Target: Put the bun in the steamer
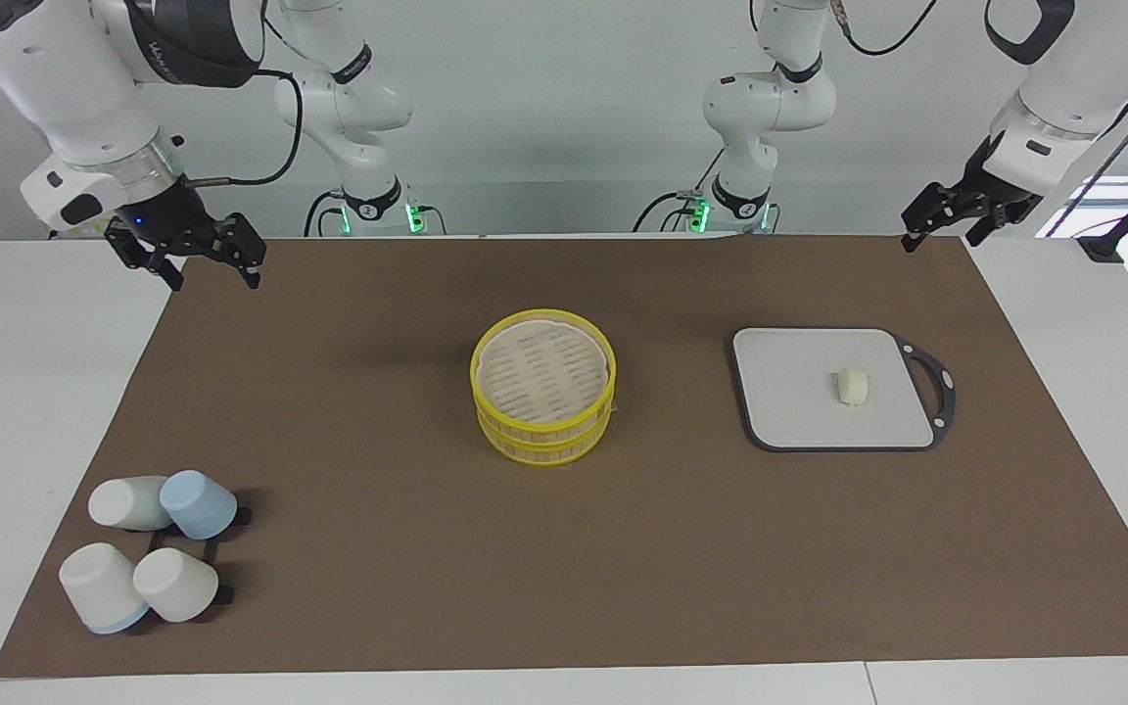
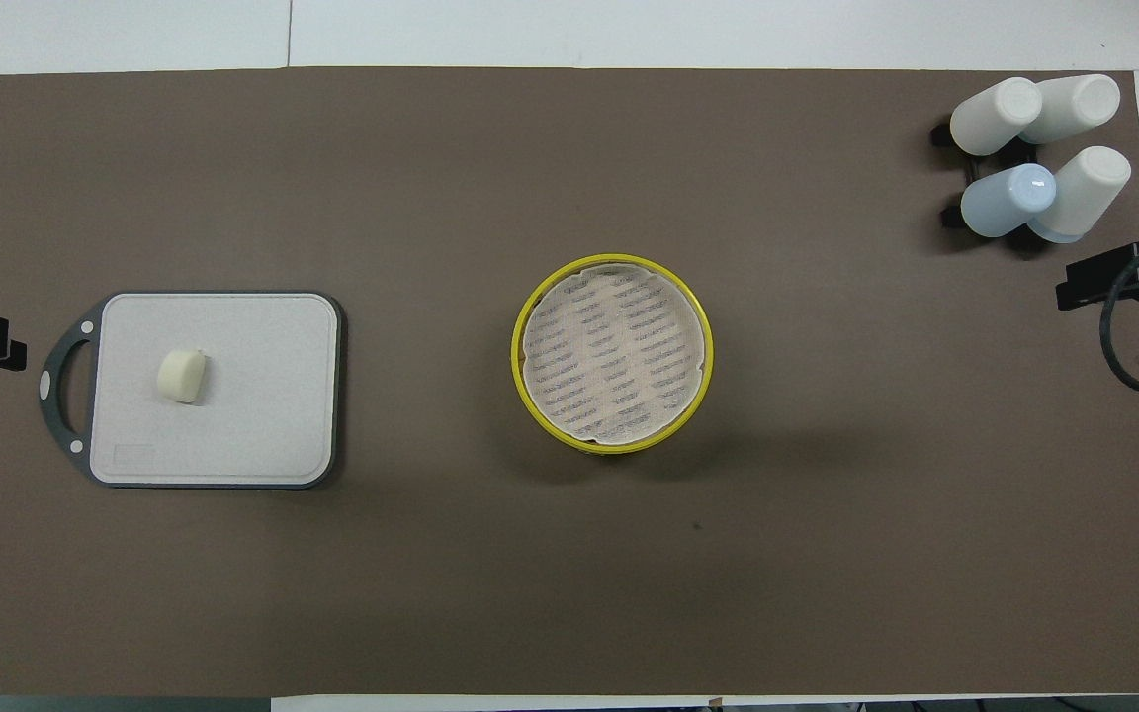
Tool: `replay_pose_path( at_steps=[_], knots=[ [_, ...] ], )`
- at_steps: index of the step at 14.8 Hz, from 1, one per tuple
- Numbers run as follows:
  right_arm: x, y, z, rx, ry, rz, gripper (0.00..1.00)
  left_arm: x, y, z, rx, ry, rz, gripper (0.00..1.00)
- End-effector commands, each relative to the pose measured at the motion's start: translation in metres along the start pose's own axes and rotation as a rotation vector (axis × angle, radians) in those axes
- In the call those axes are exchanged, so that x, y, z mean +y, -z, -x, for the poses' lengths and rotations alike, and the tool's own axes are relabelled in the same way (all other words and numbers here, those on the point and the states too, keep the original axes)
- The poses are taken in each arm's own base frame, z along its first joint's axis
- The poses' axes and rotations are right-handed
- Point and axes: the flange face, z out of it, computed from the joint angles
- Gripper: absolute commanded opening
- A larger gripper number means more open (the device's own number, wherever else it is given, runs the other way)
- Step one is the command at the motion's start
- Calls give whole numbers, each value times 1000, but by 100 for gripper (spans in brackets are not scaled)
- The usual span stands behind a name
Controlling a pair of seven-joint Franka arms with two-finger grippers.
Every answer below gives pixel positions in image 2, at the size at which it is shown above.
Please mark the white steamed bun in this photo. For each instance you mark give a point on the white steamed bun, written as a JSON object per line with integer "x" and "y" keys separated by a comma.
{"x": 183, "y": 376}

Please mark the paper steamer liner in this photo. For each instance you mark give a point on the paper steamer liner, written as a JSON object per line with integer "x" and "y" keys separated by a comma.
{"x": 614, "y": 356}

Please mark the yellow bamboo steamer basket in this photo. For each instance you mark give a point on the yellow bamboo steamer basket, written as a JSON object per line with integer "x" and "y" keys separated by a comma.
{"x": 520, "y": 381}

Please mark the white plastic cup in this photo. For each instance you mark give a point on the white plastic cup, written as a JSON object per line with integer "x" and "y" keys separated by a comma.
{"x": 1089, "y": 193}
{"x": 995, "y": 117}
{"x": 1079, "y": 104}

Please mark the light blue plastic cup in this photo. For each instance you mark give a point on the light blue plastic cup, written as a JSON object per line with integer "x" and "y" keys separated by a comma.
{"x": 1005, "y": 203}

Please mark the black cup rack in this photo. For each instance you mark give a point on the black cup rack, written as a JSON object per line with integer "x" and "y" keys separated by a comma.
{"x": 950, "y": 216}

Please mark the brown table mat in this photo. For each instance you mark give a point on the brown table mat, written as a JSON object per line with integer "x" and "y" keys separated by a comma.
{"x": 569, "y": 583}

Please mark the white cutting board grey frame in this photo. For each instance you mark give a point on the white cutting board grey frame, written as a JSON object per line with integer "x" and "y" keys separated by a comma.
{"x": 233, "y": 396}

